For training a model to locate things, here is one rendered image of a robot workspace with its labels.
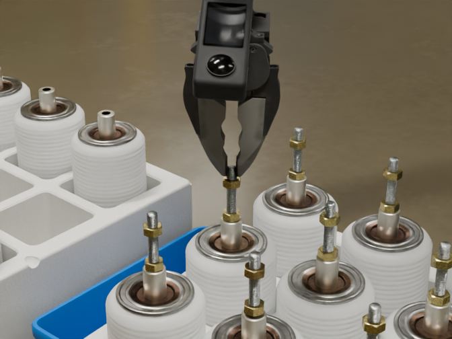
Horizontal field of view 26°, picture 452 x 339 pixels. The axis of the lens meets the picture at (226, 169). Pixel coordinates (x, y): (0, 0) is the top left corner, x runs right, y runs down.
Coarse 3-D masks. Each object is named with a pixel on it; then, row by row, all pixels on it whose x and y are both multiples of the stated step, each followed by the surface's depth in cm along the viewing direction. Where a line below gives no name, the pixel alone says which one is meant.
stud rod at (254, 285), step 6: (252, 252) 83; (258, 252) 83; (252, 258) 83; (258, 258) 83; (252, 264) 83; (258, 264) 83; (252, 282) 84; (258, 282) 84; (252, 288) 84; (258, 288) 84; (252, 294) 85; (258, 294) 85; (252, 300) 85; (258, 300) 85
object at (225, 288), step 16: (192, 240) 103; (192, 256) 100; (272, 256) 101; (192, 272) 101; (208, 272) 99; (224, 272) 98; (240, 272) 98; (272, 272) 102; (208, 288) 100; (224, 288) 99; (240, 288) 99; (272, 288) 102; (208, 304) 101; (224, 304) 100; (240, 304) 100; (272, 304) 104; (208, 320) 102
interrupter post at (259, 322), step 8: (264, 312) 86; (248, 320) 85; (256, 320) 85; (264, 320) 86; (248, 328) 86; (256, 328) 85; (264, 328) 86; (248, 336) 86; (256, 336) 86; (264, 336) 86
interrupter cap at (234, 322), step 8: (224, 320) 89; (232, 320) 90; (240, 320) 90; (272, 320) 90; (280, 320) 89; (216, 328) 88; (224, 328) 89; (232, 328) 89; (240, 328) 89; (272, 328) 89; (280, 328) 89; (288, 328) 88; (216, 336) 87; (224, 336) 87; (232, 336) 88; (240, 336) 88; (272, 336) 88; (280, 336) 87; (288, 336) 87
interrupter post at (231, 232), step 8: (224, 224) 100; (232, 224) 100; (240, 224) 100; (224, 232) 101; (232, 232) 100; (240, 232) 101; (224, 240) 101; (232, 240) 101; (240, 240) 101; (232, 248) 101
